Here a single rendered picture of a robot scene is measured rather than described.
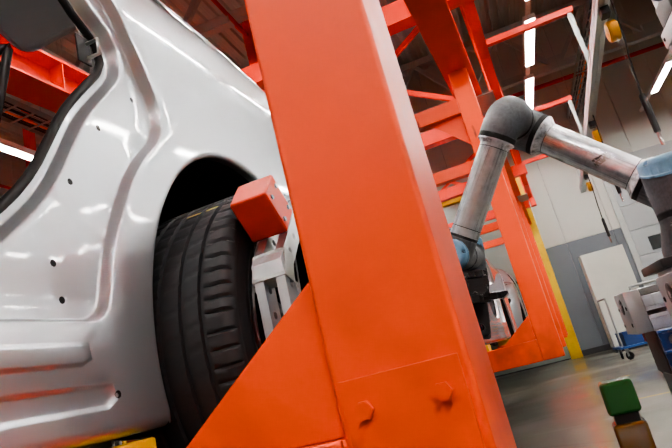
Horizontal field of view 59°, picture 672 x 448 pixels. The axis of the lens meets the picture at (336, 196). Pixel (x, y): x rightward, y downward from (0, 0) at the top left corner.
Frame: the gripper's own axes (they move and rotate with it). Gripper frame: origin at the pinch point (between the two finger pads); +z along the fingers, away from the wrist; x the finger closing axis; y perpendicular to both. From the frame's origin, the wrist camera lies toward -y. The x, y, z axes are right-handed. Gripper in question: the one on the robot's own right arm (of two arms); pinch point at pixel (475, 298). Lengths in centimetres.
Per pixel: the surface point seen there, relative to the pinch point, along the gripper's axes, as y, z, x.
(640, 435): -20, 60, 19
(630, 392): -15, 60, 19
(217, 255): 10, 47, -42
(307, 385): -10, 73, -19
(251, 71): 214, -300, -166
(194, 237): 15, 43, -48
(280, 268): 7, 46, -30
